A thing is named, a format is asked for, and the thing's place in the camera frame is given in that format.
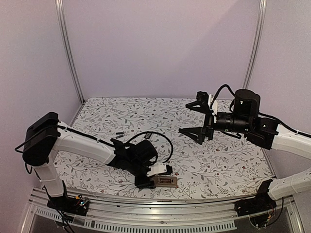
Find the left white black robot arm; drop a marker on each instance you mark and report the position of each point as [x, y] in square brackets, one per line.
[49, 135]

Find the floral patterned table mat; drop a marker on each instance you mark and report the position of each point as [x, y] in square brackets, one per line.
[220, 168]

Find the long white remote control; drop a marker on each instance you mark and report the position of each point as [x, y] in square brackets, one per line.
[148, 136]

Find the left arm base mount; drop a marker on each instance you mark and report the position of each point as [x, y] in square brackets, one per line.
[73, 205]

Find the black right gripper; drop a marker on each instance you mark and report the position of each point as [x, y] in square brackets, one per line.
[209, 118]

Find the white air conditioner remote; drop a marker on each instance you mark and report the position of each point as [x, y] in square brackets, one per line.
[165, 181]

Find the aluminium frame post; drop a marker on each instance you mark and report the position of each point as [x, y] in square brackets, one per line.
[256, 43]
[66, 42]

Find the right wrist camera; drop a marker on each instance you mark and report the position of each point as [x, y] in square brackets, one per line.
[207, 104]

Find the left aluminium frame post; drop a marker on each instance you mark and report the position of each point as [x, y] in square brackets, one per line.
[66, 42]

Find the right aluminium frame post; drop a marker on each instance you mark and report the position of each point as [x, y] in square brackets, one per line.
[256, 43]

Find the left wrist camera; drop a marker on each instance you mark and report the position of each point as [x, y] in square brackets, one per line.
[159, 169]

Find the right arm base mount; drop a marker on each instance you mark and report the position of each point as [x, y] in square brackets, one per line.
[259, 203]

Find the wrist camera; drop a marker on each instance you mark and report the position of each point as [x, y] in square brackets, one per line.
[159, 169]
[207, 104]

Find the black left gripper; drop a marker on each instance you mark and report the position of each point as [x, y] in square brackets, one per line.
[141, 184]

